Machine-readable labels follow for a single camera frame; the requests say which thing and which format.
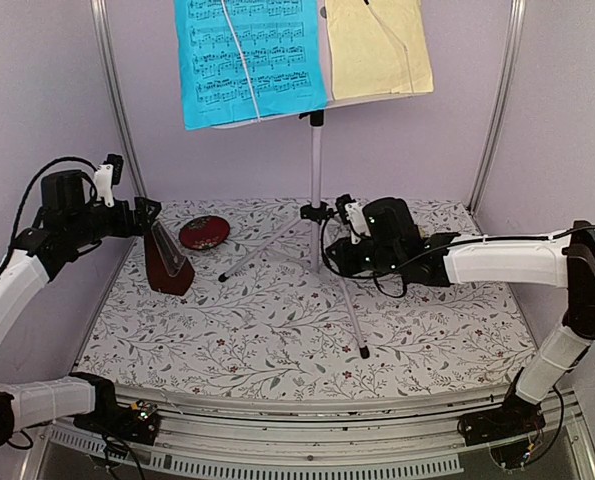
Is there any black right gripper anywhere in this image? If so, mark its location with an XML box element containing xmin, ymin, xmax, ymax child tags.
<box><xmin>327</xmin><ymin>237</ymin><xmax>402</xmax><ymax>278</ymax></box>

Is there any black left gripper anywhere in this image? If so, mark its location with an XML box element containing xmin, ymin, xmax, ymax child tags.
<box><xmin>66</xmin><ymin>195</ymin><xmax>163</xmax><ymax>247</ymax></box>

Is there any clear plastic metronome cover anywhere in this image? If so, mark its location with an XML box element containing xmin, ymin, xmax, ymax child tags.
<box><xmin>151</xmin><ymin>220</ymin><xmax>186</xmax><ymax>277</ymax></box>

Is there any dark red wooden metronome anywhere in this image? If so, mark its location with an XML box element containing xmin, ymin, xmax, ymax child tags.
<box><xmin>144</xmin><ymin>220</ymin><xmax>195</xmax><ymax>296</ymax></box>

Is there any white tripod music stand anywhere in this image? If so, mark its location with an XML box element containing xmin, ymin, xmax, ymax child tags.
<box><xmin>211</xmin><ymin>97</ymin><xmax>371</xmax><ymax>359</ymax></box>

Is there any yellow paper sheet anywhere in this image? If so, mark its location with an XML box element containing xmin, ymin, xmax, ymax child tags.
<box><xmin>324</xmin><ymin>1</ymin><xmax>434</xmax><ymax>103</ymax></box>

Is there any blue sheet music page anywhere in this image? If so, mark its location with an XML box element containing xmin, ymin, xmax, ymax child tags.
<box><xmin>174</xmin><ymin>0</ymin><xmax>327</xmax><ymax>131</ymax></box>

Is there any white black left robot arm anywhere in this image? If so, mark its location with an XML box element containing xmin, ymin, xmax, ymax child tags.
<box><xmin>0</xmin><ymin>154</ymin><xmax>161</xmax><ymax>446</ymax></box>

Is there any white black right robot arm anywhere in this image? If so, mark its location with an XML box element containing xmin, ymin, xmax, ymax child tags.
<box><xmin>323</xmin><ymin>195</ymin><xmax>595</xmax><ymax>436</ymax></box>

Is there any red floral round box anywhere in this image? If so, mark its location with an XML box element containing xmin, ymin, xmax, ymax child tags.
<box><xmin>178</xmin><ymin>215</ymin><xmax>230</xmax><ymax>250</ymax></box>

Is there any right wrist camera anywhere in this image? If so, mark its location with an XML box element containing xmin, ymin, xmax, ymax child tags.
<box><xmin>335</xmin><ymin>194</ymin><xmax>370</xmax><ymax>245</ymax></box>

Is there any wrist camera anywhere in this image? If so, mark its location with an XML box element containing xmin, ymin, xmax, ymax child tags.
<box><xmin>93</xmin><ymin>154</ymin><xmax>124</xmax><ymax>208</ymax></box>
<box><xmin>335</xmin><ymin>194</ymin><xmax>370</xmax><ymax>245</ymax></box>

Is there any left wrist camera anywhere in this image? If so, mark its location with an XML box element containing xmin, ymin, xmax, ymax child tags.
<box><xmin>93</xmin><ymin>154</ymin><xmax>124</xmax><ymax>208</ymax></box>

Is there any right aluminium frame post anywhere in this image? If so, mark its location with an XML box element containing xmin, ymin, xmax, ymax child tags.
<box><xmin>468</xmin><ymin>0</ymin><xmax>527</xmax><ymax>216</ymax></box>

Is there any aluminium frame post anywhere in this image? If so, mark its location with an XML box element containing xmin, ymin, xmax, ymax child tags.
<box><xmin>89</xmin><ymin>0</ymin><xmax>147</xmax><ymax>196</ymax></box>
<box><xmin>468</xmin><ymin>0</ymin><xmax>527</xmax><ymax>216</ymax></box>

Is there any front aluminium rail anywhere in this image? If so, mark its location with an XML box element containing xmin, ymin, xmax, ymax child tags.
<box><xmin>19</xmin><ymin>384</ymin><xmax>595</xmax><ymax>480</ymax></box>

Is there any left aluminium frame post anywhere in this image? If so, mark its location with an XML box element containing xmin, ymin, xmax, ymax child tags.
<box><xmin>89</xmin><ymin>0</ymin><xmax>147</xmax><ymax>196</ymax></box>

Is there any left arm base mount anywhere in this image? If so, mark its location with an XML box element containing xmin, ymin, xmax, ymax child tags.
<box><xmin>73</xmin><ymin>390</ymin><xmax>161</xmax><ymax>446</ymax></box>

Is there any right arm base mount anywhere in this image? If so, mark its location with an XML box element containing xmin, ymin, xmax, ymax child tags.
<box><xmin>457</xmin><ymin>387</ymin><xmax>565</xmax><ymax>471</ymax></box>

